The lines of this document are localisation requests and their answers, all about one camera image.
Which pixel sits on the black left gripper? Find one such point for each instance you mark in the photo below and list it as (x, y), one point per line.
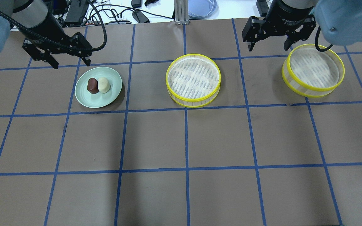
(45, 27)

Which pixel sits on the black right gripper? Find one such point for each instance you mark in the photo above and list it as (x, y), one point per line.
(289, 16)

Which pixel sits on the white steamed bun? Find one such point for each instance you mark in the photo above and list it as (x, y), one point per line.
(103, 85)

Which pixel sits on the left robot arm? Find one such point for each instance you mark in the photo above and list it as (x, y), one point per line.
(12, 12)

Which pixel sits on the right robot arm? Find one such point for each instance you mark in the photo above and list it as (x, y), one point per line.
(337, 23)

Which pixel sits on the brown steamed bun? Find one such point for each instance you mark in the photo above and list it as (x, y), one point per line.
(92, 86)

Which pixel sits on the light green plate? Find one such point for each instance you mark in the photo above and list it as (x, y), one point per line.
(98, 100)

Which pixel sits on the black power adapter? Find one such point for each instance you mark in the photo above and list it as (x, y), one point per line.
(139, 17)

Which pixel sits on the aluminium frame post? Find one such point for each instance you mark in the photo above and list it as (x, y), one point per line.
(181, 12)

